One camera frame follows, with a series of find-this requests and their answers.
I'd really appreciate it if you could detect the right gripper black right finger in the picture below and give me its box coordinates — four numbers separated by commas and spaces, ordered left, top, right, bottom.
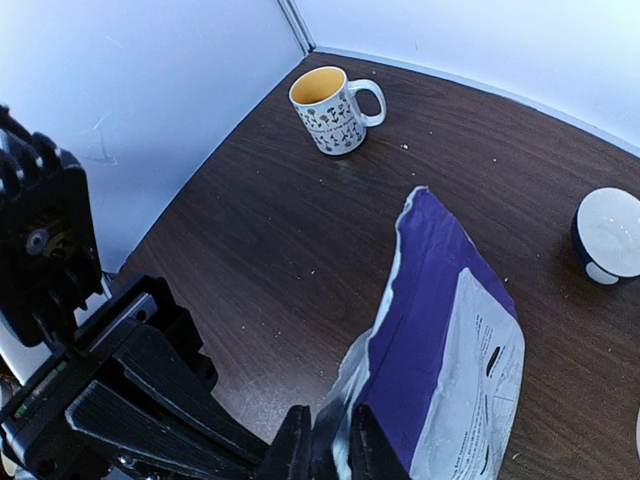
349, 404, 409, 480

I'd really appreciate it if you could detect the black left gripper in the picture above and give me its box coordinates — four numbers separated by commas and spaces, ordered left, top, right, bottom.
1, 276, 268, 479

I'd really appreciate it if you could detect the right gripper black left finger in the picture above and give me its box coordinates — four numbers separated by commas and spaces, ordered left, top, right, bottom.
254, 405, 311, 480

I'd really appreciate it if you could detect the purple pet food bag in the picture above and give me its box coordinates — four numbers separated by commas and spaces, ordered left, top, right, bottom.
311, 186, 525, 479

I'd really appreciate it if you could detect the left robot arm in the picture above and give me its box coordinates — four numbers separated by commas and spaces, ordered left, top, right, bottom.
1, 110, 268, 479

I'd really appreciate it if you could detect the pink double pet feeder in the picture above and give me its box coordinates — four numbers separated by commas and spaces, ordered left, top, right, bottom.
635, 410, 640, 456

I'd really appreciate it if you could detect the black and white ceramic bowl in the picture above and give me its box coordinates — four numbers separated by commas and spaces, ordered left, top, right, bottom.
571, 187, 639, 286

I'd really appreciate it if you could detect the white patterned mug yellow inside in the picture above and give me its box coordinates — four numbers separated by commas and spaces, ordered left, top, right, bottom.
288, 66, 387, 156

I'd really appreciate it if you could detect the left aluminium corner post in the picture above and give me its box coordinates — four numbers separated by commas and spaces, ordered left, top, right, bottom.
277, 0, 316, 55

